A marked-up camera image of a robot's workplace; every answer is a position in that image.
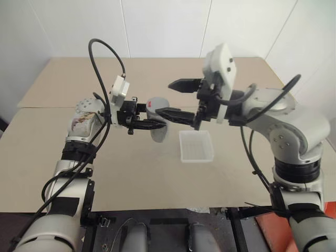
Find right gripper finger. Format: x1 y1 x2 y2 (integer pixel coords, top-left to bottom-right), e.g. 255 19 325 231
167 77 203 94
155 107 198 127

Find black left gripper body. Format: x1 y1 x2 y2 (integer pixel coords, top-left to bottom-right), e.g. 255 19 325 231
117 97 140 135

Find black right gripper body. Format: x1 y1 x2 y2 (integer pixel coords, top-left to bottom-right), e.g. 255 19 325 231
193 78 221 131

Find grey cup with red label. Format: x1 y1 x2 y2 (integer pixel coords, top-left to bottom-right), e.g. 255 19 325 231
146 106 172 144

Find grey jar lid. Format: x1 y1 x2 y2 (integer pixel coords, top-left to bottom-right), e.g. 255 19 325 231
145 97 171 113

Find clear plastic box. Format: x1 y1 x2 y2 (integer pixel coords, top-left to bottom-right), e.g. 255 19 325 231
178 130 215 164

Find white paper scrap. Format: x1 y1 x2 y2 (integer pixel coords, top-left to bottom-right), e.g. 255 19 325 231
186 206 211 214

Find orange flat panel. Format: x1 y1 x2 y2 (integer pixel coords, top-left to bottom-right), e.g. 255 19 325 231
255 207 299 252

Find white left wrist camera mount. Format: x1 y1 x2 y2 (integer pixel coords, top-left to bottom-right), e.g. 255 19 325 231
109 75 131 127

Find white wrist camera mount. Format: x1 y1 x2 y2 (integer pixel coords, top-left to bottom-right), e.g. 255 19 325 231
202 43 238 124
109 75 131 127

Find thick black right wrist cable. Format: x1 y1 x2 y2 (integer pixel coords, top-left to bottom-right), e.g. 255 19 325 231
215 83 257 106

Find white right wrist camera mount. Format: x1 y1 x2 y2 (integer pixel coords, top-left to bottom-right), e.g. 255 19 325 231
202 43 238 124

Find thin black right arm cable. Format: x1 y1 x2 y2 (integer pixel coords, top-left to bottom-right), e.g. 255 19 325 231
230 74 302 218

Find black metal base frame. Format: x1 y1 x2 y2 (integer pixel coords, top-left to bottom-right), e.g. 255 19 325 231
80 206 291 252

